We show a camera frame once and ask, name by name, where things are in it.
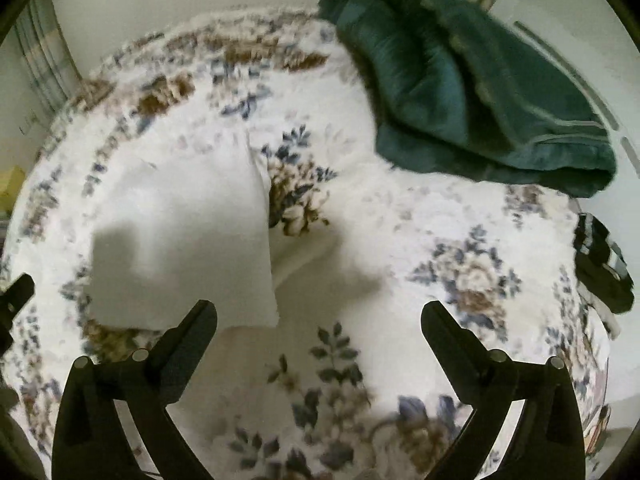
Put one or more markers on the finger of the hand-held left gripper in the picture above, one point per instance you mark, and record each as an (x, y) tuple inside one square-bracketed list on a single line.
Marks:
[(15, 295)]

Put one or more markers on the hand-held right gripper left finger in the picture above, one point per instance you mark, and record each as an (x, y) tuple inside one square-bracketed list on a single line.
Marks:
[(187, 350)]

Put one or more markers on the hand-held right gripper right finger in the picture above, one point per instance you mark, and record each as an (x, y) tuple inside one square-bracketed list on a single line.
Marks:
[(450, 350)]

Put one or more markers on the white long-sleeve shirt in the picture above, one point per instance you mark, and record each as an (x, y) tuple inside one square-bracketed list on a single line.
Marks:
[(185, 240)]

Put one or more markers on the stack of dark folded clothes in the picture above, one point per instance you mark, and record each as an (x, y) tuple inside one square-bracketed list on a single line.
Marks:
[(602, 270)]

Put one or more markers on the yellow box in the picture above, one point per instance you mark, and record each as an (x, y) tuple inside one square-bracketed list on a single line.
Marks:
[(10, 190)]

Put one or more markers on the floral bed sheet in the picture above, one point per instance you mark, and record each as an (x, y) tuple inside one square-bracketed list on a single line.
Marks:
[(375, 270)]

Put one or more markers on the white folded cloth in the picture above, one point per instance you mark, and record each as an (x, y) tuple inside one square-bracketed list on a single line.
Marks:
[(607, 320)]

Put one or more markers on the dark green folded blanket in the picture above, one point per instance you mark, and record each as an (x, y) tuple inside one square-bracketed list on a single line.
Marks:
[(450, 90)]

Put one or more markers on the white bed headboard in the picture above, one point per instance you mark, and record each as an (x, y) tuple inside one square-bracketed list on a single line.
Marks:
[(560, 30)]

